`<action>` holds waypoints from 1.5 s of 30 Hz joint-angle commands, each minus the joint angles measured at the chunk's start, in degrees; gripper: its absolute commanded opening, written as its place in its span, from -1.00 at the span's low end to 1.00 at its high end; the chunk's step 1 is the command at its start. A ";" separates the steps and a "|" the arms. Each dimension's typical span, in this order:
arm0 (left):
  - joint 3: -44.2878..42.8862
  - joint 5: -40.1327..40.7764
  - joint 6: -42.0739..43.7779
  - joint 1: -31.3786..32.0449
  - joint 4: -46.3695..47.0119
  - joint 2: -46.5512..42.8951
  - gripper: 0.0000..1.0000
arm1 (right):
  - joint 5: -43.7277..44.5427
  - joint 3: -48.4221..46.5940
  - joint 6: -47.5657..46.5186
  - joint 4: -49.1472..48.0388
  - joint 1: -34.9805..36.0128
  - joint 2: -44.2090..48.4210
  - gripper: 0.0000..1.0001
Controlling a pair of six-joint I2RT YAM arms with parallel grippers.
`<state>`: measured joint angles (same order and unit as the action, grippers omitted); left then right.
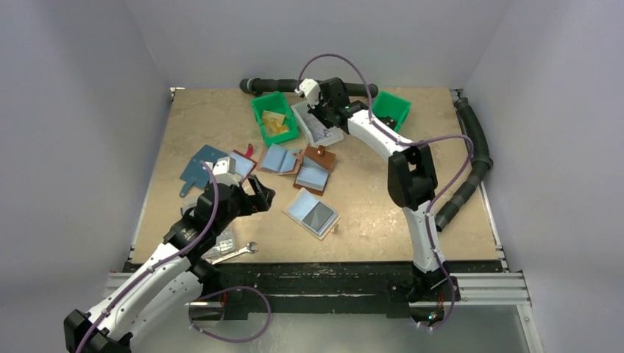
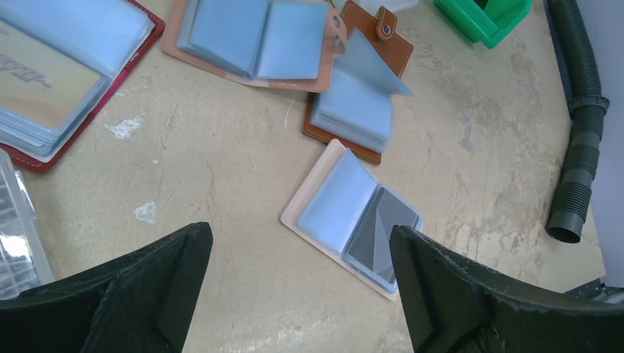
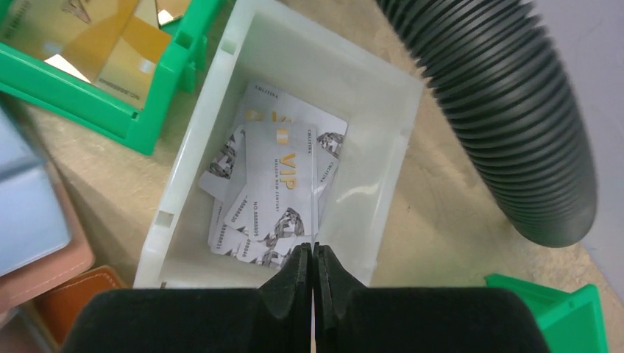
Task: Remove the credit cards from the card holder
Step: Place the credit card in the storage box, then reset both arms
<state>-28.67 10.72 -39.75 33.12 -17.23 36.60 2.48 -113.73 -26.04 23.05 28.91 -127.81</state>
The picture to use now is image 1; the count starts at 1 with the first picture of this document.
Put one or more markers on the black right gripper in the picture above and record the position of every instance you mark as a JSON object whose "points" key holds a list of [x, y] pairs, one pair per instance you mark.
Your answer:
{"points": [[321, 111]]}

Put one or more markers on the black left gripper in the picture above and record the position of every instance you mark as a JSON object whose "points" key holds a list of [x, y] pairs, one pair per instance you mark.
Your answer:
{"points": [[259, 201]]}

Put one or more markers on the printed card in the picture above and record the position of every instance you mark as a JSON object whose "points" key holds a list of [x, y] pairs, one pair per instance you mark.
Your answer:
{"points": [[319, 132]]}

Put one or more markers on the cream card holder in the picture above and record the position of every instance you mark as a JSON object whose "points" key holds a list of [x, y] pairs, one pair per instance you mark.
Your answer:
{"points": [[312, 214]]}

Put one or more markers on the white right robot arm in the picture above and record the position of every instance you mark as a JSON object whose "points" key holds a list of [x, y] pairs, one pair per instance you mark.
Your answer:
{"points": [[411, 175]]}

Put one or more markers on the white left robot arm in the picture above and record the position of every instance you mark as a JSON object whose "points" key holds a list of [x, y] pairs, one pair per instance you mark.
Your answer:
{"points": [[174, 270]]}

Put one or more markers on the red open card holder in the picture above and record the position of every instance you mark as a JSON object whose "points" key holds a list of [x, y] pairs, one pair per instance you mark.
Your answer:
{"points": [[244, 164]]}

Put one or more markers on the pink open card holder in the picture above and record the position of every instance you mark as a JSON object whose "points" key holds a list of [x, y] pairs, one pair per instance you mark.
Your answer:
{"points": [[279, 160]]}

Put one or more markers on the gold card upper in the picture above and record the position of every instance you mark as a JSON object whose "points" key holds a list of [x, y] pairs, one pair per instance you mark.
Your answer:
{"points": [[268, 116]]}

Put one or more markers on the brown open card holder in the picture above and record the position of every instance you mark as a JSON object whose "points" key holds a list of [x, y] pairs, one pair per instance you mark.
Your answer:
{"points": [[317, 165]]}

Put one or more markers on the blue card holder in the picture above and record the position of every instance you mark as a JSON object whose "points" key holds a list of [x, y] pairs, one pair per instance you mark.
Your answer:
{"points": [[194, 174]]}

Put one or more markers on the white translucent plastic bin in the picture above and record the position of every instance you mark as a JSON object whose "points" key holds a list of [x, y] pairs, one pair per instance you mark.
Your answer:
{"points": [[303, 117]]}

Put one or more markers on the silver wrench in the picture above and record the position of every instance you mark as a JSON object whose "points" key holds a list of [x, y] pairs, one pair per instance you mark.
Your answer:
{"points": [[248, 249]]}

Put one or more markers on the large green plastic bin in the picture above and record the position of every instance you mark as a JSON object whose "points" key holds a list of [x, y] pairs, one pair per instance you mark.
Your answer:
{"points": [[275, 102]]}

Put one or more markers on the clear plastic box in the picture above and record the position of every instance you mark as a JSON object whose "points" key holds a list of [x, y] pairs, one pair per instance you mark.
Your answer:
{"points": [[225, 244]]}

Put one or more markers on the small green plastic bin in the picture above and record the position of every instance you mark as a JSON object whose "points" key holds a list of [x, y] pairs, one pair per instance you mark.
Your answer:
{"points": [[391, 110]]}

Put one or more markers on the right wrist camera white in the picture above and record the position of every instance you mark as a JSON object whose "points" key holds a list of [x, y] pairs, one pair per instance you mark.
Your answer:
{"points": [[309, 90]]}

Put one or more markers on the aluminium frame rail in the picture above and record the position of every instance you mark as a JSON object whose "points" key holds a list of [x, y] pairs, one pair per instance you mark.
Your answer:
{"points": [[396, 289]]}

